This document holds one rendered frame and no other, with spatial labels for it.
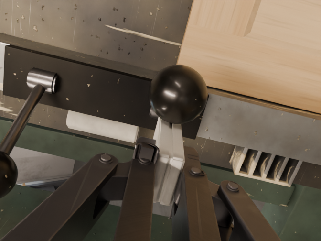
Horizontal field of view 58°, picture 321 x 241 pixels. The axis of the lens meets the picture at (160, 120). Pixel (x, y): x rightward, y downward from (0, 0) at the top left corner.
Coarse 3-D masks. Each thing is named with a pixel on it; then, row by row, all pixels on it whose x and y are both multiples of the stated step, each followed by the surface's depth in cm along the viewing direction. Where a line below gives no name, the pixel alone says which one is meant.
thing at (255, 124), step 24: (0, 48) 28; (48, 48) 30; (0, 72) 29; (144, 72) 31; (216, 96) 29; (240, 96) 31; (216, 120) 30; (240, 120) 30; (264, 120) 30; (288, 120) 30; (312, 120) 30; (240, 144) 31; (264, 144) 31; (288, 144) 31; (312, 144) 31
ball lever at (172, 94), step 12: (168, 72) 17; (180, 72) 17; (192, 72) 17; (156, 84) 17; (168, 84) 17; (180, 84) 17; (192, 84) 17; (204, 84) 18; (156, 96) 17; (168, 96) 17; (180, 96) 17; (192, 96) 17; (204, 96) 18; (156, 108) 18; (168, 108) 17; (180, 108) 17; (192, 108) 17; (168, 120) 18; (180, 120) 18
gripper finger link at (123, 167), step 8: (120, 168) 14; (128, 168) 14; (112, 176) 13; (120, 176) 14; (112, 184) 14; (120, 184) 14; (104, 192) 14; (112, 192) 14; (120, 192) 14; (104, 200) 14; (112, 200) 14
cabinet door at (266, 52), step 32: (224, 0) 28; (256, 0) 28; (288, 0) 28; (320, 0) 28; (192, 32) 29; (224, 32) 29; (256, 32) 29; (288, 32) 29; (320, 32) 29; (192, 64) 30; (224, 64) 30; (256, 64) 30; (288, 64) 30; (320, 64) 30; (256, 96) 31; (288, 96) 31; (320, 96) 31
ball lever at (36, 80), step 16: (32, 80) 27; (48, 80) 27; (32, 96) 26; (32, 112) 26; (16, 128) 24; (0, 144) 23; (0, 160) 21; (0, 176) 21; (16, 176) 22; (0, 192) 21
